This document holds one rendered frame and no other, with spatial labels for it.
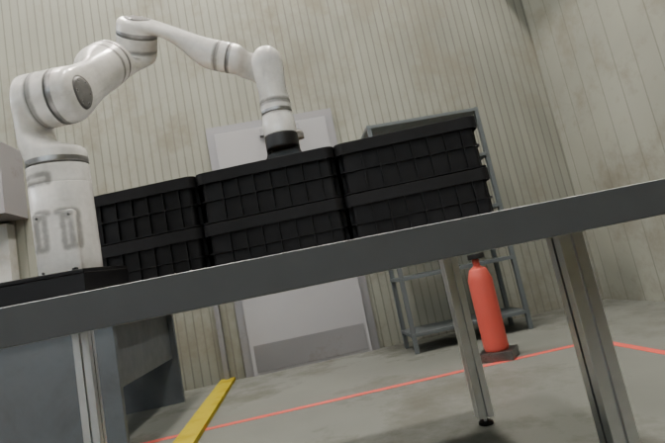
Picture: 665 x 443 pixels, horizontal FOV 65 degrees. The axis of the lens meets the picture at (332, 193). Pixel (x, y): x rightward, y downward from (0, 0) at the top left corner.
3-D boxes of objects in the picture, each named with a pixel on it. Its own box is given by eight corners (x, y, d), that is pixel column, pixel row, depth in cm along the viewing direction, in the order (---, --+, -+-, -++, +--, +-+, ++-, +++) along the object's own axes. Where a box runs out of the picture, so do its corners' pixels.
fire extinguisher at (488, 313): (506, 351, 326) (481, 252, 336) (533, 355, 300) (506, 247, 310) (468, 361, 318) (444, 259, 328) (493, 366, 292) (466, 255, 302)
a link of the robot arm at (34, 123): (-3, 68, 80) (10, 177, 79) (54, 56, 80) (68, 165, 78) (36, 86, 90) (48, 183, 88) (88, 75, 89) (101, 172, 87)
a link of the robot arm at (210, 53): (236, 33, 122) (233, 68, 126) (127, 10, 123) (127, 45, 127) (225, 40, 114) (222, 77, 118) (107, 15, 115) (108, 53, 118)
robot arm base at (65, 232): (92, 268, 77) (77, 157, 79) (27, 280, 76) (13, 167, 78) (111, 267, 87) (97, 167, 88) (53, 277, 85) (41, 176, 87)
